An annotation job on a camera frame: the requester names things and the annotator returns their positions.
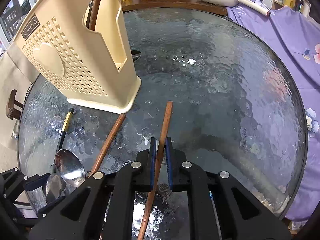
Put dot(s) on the purple floral cloth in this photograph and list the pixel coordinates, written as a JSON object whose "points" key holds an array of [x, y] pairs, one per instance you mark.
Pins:
{"points": [[296, 41]]}

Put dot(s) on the stainless steel spoon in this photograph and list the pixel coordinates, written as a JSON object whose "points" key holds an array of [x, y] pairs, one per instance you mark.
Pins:
{"points": [[69, 167]]}

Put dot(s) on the black gold-banded chopstick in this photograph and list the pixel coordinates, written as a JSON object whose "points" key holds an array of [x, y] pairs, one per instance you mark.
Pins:
{"points": [[64, 129]]}

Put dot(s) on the grey translucent spoon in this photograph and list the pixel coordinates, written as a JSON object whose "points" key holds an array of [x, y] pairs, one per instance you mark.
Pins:
{"points": [[54, 185]]}

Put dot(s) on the dark wooden side table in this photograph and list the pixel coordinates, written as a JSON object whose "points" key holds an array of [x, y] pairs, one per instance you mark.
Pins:
{"points": [[131, 5]]}

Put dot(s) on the brown wooden stool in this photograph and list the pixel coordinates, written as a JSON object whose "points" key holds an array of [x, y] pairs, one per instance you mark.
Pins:
{"points": [[13, 109]]}

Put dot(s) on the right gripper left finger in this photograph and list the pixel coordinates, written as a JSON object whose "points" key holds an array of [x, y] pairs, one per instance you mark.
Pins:
{"points": [[153, 153]]}

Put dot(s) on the beige perforated utensil holder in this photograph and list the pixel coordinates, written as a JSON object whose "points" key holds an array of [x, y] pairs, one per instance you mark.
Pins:
{"points": [[91, 68]]}

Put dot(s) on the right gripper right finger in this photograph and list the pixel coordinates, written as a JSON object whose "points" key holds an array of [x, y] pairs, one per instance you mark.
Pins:
{"points": [[168, 153]]}

